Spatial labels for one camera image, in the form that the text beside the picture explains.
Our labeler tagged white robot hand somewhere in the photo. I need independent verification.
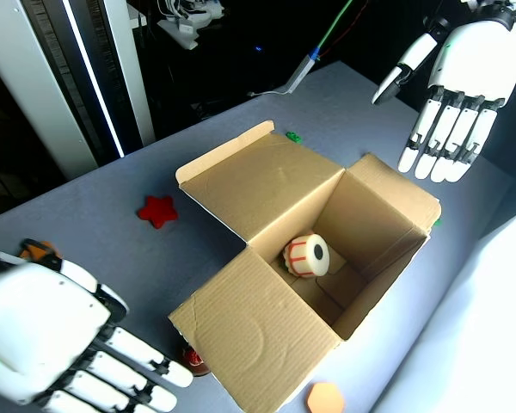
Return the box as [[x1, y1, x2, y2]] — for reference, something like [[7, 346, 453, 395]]
[[372, 16, 516, 184], [0, 238, 194, 413]]

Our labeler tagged brown round toy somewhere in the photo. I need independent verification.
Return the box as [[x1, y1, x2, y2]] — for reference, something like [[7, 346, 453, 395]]
[[181, 346, 210, 378]]

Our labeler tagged cardboard box with flaps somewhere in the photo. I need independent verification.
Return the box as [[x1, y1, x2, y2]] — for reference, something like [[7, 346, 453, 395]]
[[168, 120, 443, 412]]

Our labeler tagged orange hexagon block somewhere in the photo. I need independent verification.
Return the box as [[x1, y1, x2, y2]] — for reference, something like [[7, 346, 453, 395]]
[[19, 239, 64, 262]]

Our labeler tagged grey table cloth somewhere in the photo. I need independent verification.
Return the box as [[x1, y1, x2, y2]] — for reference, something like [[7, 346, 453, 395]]
[[0, 59, 516, 413]]

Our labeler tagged red star block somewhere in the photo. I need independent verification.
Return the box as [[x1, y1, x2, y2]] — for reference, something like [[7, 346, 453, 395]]
[[137, 194, 180, 230]]

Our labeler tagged white cabinet panel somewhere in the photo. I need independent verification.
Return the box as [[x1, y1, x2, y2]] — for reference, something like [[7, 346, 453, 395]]
[[0, 0, 100, 182]]

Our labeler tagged white light strip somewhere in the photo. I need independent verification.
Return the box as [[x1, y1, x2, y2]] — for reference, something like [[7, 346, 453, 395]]
[[62, 0, 126, 158]]

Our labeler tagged white plastic parts pile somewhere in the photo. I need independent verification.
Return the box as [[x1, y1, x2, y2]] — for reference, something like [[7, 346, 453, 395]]
[[157, 0, 224, 52]]

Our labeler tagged yellow-orange toy block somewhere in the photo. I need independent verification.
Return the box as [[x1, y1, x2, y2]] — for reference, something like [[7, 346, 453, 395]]
[[305, 381, 346, 413]]

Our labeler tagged green cable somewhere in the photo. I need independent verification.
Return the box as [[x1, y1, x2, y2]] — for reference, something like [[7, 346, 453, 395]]
[[315, 0, 356, 56]]

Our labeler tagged grey cable adapter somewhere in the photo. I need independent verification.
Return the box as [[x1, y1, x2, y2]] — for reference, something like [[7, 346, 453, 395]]
[[285, 49, 320, 95]]

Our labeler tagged white cable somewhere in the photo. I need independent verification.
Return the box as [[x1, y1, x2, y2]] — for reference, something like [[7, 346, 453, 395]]
[[248, 87, 293, 99]]

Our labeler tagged white post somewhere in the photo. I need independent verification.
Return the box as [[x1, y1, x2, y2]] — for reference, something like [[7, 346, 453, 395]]
[[102, 0, 157, 147]]

